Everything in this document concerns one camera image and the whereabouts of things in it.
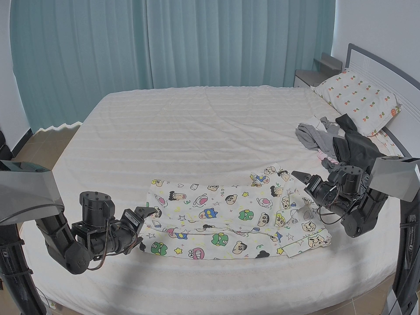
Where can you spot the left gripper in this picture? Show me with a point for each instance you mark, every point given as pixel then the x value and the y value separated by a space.
pixel 129 228

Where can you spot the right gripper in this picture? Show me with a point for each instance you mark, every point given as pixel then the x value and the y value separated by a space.
pixel 323 192

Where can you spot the white printed pyjama top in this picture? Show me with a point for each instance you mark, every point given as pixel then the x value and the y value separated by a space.
pixel 229 215

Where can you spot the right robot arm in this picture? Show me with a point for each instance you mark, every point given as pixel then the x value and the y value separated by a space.
pixel 364 215

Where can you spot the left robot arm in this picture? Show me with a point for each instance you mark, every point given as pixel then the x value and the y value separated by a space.
pixel 59 241

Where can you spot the pile of clothes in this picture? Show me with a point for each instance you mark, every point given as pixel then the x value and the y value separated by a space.
pixel 357 146

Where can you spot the bed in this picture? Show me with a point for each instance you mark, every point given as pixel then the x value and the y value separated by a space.
pixel 197 136

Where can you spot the white printed pillow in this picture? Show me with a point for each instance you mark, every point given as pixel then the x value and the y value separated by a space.
pixel 357 100

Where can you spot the grey bedside table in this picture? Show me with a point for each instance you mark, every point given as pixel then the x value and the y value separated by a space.
pixel 308 77

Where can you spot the blue-green curtain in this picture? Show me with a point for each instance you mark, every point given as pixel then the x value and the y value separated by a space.
pixel 98 44

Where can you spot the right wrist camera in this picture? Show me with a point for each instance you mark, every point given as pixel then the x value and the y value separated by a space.
pixel 334 177

